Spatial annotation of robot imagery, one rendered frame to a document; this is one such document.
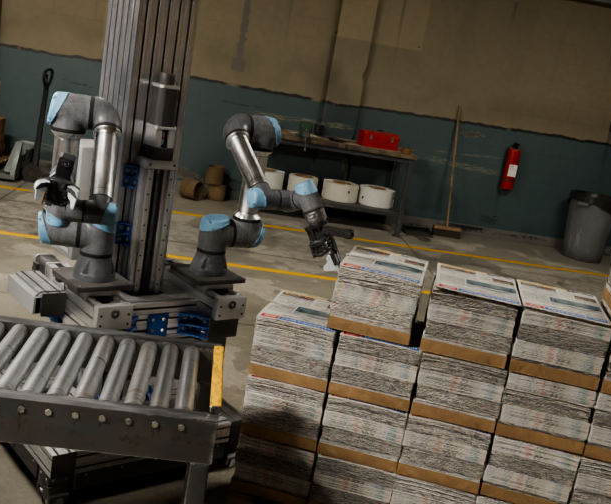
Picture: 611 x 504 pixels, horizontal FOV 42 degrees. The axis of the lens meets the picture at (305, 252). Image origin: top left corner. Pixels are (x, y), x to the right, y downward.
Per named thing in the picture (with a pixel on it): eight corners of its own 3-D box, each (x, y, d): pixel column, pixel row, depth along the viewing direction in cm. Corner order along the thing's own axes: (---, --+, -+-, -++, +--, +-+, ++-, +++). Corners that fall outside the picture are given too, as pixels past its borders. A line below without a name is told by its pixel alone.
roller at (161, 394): (170, 359, 249) (182, 349, 249) (156, 429, 204) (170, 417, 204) (159, 349, 248) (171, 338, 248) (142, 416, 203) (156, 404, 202)
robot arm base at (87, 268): (65, 271, 293) (68, 245, 290) (103, 269, 302) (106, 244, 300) (82, 284, 282) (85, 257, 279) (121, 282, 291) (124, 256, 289)
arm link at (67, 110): (78, 252, 282) (95, 97, 270) (34, 248, 278) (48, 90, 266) (79, 243, 294) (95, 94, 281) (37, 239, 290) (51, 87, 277)
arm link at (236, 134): (219, 104, 306) (259, 194, 279) (244, 107, 312) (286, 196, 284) (209, 127, 314) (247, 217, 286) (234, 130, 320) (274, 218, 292)
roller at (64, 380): (88, 349, 246) (97, 336, 246) (55, 417, 201) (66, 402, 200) (74, 340, 245) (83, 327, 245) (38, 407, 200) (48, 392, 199)
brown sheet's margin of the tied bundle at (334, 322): (334, 314, 291) (336, 303, 290) (412, 332, 286) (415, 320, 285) (326, 326, 275) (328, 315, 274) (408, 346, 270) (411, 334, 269)
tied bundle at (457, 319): (423, 319, 305) (435, 261, 300) (500, 336, 301) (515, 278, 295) (417, 351, 269) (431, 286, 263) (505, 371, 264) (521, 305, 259)
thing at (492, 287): (437, 264, 297) (437, 261, 297) (514, 280, 293) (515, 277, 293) (433, 288, 262) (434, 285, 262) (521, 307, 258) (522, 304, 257)
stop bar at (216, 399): (224, 352, 247) (225, 346, 247) (221, 414, 205) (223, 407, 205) (213, 350, 247) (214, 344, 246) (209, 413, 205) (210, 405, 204)
